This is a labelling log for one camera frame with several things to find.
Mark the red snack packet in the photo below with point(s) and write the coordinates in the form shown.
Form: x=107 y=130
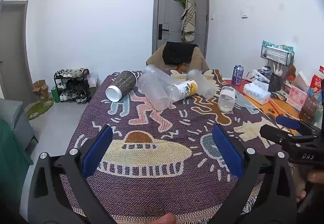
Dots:
x=316 y=87

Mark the small upright clear bottle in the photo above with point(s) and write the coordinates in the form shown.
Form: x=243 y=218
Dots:
x=226 y=101

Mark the plaid scarf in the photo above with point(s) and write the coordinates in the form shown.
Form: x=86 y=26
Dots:
x=189 y=11

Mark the person's right hand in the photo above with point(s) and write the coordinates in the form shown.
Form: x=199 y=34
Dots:
x=316 y=177

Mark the purple drink can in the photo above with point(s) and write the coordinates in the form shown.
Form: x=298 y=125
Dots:
x=238 y=74

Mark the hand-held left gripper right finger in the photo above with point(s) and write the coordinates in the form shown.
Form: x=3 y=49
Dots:
x=227 y=153

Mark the round green mat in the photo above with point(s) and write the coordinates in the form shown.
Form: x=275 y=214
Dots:
x=40 y=109

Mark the brown paper cup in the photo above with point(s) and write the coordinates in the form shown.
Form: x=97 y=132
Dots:
x=124 y=82

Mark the grey side door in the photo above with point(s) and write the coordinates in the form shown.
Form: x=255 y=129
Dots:
x=11 y=49

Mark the green bag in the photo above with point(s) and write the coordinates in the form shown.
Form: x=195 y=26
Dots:
x=55 y=95

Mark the white power strip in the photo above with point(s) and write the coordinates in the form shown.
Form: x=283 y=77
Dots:
x=255 y=74

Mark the cardboard box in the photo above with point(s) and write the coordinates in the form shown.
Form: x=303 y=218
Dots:
x=40 y=88

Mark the orange table mat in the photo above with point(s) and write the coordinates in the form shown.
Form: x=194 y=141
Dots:
x=281 y=109

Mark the teal packet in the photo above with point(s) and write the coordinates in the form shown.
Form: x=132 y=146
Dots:
x=278 y=48

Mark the printed woven blanket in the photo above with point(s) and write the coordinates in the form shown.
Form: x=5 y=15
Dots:
x=157 y=188

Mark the green cloth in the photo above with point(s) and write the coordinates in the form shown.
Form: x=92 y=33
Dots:
x=11 y=163

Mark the black shoe rack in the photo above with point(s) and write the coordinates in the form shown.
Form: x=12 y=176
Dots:
x=89 y=79

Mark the brown plush toy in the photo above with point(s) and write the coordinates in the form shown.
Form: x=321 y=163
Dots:
x=291 y=72

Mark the black box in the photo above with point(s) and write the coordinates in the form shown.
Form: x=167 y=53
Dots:
x=276 y=82

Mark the person's left hand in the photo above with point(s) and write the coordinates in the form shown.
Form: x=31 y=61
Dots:
x=165 y=219

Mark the large frosted plastic cup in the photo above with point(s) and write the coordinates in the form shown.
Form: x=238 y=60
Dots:
x=151 y=92

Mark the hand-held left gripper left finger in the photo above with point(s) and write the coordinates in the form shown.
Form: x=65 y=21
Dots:
x=97 y=153

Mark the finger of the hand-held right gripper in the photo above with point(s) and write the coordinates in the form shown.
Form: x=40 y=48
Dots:
x=274 y=135
x=288 y=122

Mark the blue white tissue pack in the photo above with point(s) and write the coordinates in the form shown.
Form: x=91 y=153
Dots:
x=257 y=92

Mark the yellow label plastic bottle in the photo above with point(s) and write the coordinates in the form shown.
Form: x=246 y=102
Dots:
x=182 y=88

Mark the rows of shoes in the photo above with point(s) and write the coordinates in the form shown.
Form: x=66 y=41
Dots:
x=72 y=85

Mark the black cloth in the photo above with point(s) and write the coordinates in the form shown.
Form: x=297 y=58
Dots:
x=178 y=53

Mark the dark brown box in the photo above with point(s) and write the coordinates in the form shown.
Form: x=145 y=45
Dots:
x=307 y=109

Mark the grey sofa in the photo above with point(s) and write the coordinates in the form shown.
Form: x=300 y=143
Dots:
x=15 y=125

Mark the pink patterned box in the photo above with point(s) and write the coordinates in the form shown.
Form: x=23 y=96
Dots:
x=297 y=96

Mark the white light switch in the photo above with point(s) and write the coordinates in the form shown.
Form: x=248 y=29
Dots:
x=244 y=12

